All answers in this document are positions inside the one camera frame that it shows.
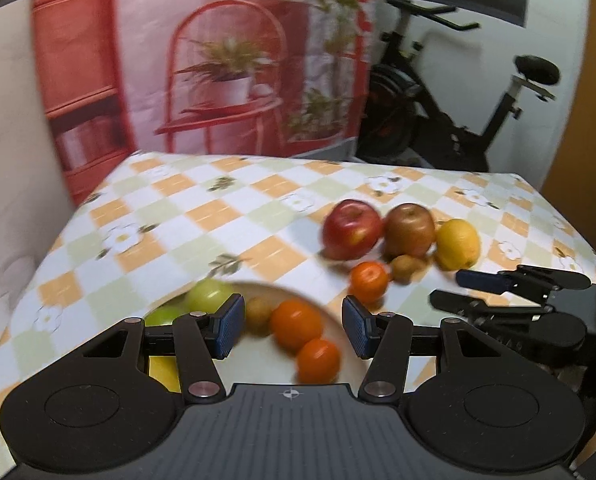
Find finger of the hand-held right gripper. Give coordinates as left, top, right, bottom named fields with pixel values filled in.
left=429, top=289, right=553, bottom=322
left=456, top=264, right=592, bottom=306

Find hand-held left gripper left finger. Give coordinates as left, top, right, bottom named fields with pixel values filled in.
left=75, top=294, right=246, bottom=405

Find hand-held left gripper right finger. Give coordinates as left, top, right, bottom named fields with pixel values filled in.
left=340, top=296, right=521, bottom=405

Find large yellow lemon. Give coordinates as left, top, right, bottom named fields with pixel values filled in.
left=435, top=218, right=481, bottom=271

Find beige round plate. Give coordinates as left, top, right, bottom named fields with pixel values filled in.
left=145, top=280, right=369, bottom=396

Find brown kiwi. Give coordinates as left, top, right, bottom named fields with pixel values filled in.
left=390, top=254, right=427, bottom=283
left=245, top=296, right=275, bottom=337

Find large orange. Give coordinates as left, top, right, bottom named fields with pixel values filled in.
left=270, top=300, right=325, bottom=353

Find small yellow lemon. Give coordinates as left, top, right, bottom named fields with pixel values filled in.
left=148, top=355, right=181, bottom=393

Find dark red apple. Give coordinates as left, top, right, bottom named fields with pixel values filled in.
left=383, top=203, right=437, bottom=259

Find bright red apple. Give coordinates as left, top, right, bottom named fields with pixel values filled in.
left=320, top=199, right=383, bottom=261

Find green apple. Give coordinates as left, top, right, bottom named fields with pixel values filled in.
left=145, top=305, right=189, bottom=328
left=185, top=279, right=239, bottom=316

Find small tangerine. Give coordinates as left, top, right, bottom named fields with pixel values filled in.
left=296, top=339, right=341, bottom=385

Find checkered floral tablecloth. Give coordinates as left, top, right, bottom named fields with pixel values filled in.
left=0, top=150, right=596, bottom=480

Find black exercise bike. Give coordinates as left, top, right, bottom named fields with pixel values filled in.
left=355, top=0, right=562, bottom=173

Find orange wooden door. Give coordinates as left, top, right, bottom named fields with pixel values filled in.
left=540, top=0, right=596, bottom=271

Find red chair wall poster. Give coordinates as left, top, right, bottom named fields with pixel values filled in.
left=30, top=0, right=383, bottom=206

